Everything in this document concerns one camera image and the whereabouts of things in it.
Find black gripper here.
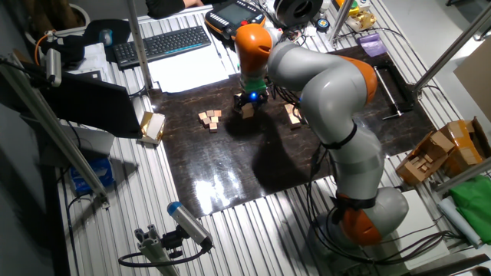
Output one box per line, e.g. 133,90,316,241
232,90,269,114

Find forearm in black sleeve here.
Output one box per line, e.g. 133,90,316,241
145,0,187,21

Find cardboard box with wood blocks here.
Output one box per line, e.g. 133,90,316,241
394,130,456,188

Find dark marble pattern mat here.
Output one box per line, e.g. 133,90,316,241
147,44,437,219

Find white paper sheets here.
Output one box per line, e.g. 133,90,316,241
147,44,230,94

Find black orange teach pendant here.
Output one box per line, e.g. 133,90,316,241
204,0,268,41

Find gold and white box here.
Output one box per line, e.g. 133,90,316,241
137,110,166,146

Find black computer keyboard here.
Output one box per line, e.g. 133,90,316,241
112,25,213,71

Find black filament spool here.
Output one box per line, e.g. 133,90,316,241
272,0,325,28

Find purple plastic bag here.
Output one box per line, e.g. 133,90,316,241
356,32,388,58

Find clear gold trinket box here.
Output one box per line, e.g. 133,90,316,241
346,9,377,33

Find black mouse pad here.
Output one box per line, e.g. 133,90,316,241
82,18,132,62

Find black laptop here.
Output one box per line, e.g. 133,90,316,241
38,71,144,158

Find grey computer mouse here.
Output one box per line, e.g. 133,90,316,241
98,28,114,48

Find white paper pad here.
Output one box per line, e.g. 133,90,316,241
67,41,116,84

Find blue plastic pack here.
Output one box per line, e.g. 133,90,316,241
68,156,115,196

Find short aluminium profile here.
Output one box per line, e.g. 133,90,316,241
133,224,180,276

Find white round bucket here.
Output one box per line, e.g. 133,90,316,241
23,2,91,46

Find cardboard box with yellow tape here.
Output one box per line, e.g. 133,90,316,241
439,116,491,179

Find brown cardboard sheet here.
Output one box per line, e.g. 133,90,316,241
453,38,491,123

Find white rolled sheet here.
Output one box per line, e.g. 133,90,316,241
437,195,483,250

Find green cloth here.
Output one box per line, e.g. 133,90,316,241
448,174,491,245

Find aluminium extrusion post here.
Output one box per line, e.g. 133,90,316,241
328,0,354,44
127,0,154,91
412,3,491,94
434,156,491,196
0,53,112,210

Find silver depth camera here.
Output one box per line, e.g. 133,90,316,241
166,200,215,251
43,48,64,88

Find black metal frame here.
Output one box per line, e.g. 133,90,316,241
374,57,418,121

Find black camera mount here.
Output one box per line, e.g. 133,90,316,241
160,225,189,260

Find black camera cable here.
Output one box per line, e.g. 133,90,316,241
117,236,214,268

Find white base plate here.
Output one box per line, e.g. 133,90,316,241
379,189,450,271

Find orange cable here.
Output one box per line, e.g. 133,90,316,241
33,29,58,67

